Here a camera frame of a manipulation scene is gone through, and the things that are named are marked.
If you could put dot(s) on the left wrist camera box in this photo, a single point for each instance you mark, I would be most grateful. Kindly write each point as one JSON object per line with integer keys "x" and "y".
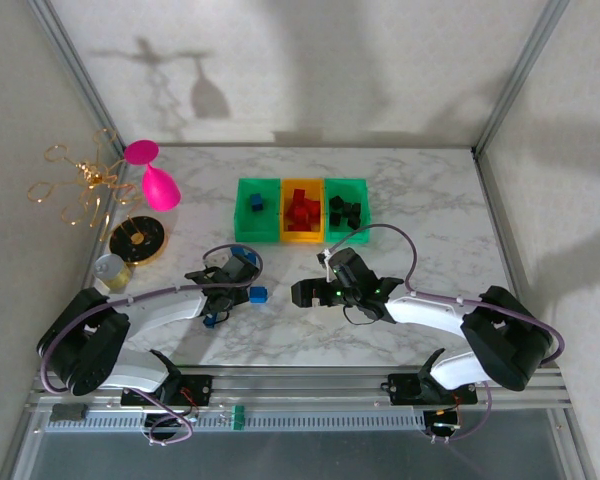
{"x": 240, "y": 270}

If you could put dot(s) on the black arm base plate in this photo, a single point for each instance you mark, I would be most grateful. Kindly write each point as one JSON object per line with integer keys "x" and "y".
{"x": 200, "y": 387}
{"x": 400, "y": 387}

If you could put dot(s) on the green plastic bin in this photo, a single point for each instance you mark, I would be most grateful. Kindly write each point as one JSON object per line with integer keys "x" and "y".
{"x": 362, "y": 192}
{"x": 245, "y": 230}

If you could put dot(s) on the long red lego brick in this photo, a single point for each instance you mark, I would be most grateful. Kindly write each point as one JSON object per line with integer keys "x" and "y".
{"x": 310, "y": 205}

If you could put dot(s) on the small grey box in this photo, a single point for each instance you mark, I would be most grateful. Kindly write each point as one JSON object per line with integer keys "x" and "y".
{"x": 69, "y": 412}

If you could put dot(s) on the silver and gold tin can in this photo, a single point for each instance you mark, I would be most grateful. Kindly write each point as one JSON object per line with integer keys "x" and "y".
{"x": 111, "y": 272}

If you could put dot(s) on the aluminium frame side rail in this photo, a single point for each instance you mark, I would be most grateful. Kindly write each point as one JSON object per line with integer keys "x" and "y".
{"x": 516, "y": 250}

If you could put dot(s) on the rounded red lego brick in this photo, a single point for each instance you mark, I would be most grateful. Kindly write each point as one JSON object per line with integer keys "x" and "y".
{"x": 295, "y": 215}

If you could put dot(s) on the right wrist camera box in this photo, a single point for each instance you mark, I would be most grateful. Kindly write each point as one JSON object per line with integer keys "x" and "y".
{"x": 347, "y": 265}

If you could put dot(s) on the blue lego brick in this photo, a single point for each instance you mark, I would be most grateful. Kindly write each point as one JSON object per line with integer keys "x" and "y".
{"x": 237, "y": 250}
{"x": 210, "y": 322}
{"x": 258, "y": 295}
{"x": 256, "y": 201}

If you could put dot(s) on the aluminium mounting rail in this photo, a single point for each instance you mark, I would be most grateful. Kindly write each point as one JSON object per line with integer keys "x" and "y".
{"x": 305, "y": 387}

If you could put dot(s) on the black lego brick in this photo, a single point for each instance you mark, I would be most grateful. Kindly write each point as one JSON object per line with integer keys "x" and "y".
{"x": 351, "y": 208}
{"x": 336, "y": 202}
{"x": 336, "y": 218}
{"x": 355, "y": 222}

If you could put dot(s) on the aluminium frame post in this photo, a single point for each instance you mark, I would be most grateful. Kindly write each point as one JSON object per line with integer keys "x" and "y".
{"x": 77, "y": 75}
{"x": 520, "y": 75}

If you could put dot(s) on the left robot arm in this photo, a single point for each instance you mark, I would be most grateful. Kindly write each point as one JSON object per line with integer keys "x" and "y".
{"x": 155, "y": 307}

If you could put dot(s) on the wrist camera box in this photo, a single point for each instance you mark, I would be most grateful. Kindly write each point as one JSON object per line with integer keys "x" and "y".
{"x": 240, "y": 270}
{"x": 347, "y": 265}

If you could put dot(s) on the green terminal block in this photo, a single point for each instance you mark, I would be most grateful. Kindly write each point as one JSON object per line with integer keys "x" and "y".
{"x": 238, "y": 417}

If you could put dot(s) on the yellow plastic bin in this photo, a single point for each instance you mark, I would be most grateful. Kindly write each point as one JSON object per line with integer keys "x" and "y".
{"x": 302, "y": 236}

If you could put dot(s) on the pink plastic wine glass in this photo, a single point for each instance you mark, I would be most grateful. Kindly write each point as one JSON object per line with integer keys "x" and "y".
{"x": 160, "y": 190}

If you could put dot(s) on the white zip tie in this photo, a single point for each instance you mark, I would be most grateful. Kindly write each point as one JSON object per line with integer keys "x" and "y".
{"x": 326, "y": 265}

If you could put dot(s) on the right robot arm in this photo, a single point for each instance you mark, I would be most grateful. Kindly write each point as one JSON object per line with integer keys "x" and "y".
{"x": 430, "y": 312}

